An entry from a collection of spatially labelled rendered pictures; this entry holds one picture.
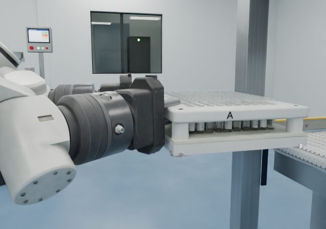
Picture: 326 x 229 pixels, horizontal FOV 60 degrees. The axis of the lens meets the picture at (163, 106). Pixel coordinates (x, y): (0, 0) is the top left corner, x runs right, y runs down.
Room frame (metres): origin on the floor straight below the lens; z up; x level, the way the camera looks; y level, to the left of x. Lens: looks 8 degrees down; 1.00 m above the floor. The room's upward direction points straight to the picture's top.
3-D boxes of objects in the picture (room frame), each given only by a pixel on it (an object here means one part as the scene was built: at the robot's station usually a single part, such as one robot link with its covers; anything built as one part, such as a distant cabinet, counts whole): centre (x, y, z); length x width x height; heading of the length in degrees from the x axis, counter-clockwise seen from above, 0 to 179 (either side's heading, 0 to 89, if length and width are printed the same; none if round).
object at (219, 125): (0.48, -0.10, 0.90); 0.01 x 0.01 x 0.07
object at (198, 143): (0.56, -0.10, 0.87); 0.24 x 0.24 x 0.02; 15
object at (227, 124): (0.49, -0.11, 0.90); 0.01 x 0.01 x 0.07
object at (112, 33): (5.51, 0.68, 1.43); 1.38 x 0.01 x 1.16; 105
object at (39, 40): (2.87, 1.23, 1.07); 0.23 x 0.10 x 0.62; 105
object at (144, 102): (0.40, 0.06, 0.92); 0.12 x 0.10 x 0.13; 137
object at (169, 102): (0.47, 0.00, 0.94); 0.06 x 0.03 x 0.02; 137
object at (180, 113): (0.57, -0.10, 0.92); 0.25 x 0.24 x 0.02; 15
